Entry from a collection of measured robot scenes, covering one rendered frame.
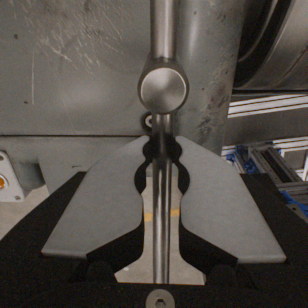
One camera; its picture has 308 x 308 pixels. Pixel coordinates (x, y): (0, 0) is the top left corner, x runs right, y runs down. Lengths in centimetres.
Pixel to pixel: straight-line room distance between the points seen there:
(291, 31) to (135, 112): 16
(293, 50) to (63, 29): 22
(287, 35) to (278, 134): 131
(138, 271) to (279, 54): 270
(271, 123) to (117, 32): 135
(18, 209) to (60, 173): 220
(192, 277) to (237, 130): 195
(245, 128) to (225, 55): 124
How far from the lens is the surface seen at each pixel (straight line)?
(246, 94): 96
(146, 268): 278
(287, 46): 28
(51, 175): 29
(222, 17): 22
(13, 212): 254
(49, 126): 26
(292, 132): 159
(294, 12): 26
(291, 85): 35
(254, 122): 146
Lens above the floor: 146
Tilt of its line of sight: 59 degrees down
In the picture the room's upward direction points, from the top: 176 degrees counter-clockwise
